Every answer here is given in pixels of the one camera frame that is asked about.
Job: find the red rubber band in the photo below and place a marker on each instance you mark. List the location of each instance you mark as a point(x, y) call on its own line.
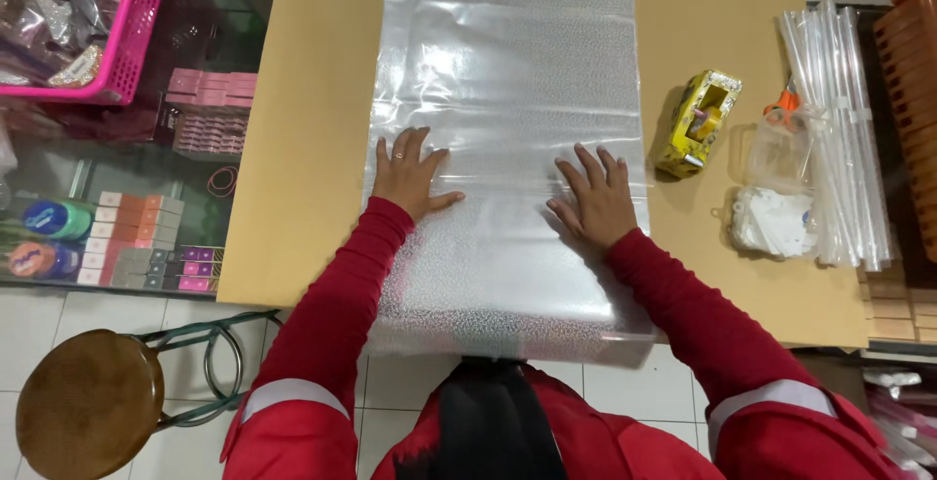
point(209, 186)

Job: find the round wooden stool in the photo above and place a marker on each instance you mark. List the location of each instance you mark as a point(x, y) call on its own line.
point(88, 403)

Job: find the tan work board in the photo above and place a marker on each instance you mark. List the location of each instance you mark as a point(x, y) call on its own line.
point(307, 136)

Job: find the person's left hand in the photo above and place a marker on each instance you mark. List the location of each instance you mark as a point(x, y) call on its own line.
point(406, 184)

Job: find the shelf with packaged goods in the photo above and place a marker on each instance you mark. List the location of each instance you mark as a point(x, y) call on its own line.
point(904, 414)

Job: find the clear textured plastic wrap sheet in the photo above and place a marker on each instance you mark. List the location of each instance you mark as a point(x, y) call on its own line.
point(505, 85)

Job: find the yellow tape dispenser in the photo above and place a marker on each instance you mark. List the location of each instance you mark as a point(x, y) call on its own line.
point(692, 132)

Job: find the person's right hand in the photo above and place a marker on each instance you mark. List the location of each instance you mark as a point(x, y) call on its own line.
point(604, 209)

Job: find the bundle of clear plastic sleeves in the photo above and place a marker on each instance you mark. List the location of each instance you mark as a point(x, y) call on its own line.
point(842, 136)

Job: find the pink basket with wrapped goods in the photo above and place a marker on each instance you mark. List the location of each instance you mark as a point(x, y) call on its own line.
point(80, 19)

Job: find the stack of orange baskets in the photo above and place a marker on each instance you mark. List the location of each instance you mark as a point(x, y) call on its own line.
point(911, 77)

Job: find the person's black headscarf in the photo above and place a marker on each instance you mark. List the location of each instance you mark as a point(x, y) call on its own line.
point(487, 421)

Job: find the bag of white tags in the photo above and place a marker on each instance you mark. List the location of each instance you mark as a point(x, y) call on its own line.
point(772, 222)

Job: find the person's red jacket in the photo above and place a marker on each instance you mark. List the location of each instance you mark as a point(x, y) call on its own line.
point(307, 436)

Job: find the stack of wooden blocks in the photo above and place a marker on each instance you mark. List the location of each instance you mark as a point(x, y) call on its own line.
point(897, 308)

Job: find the glass display counter with goods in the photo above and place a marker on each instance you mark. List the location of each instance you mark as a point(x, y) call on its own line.
point(139, 194)

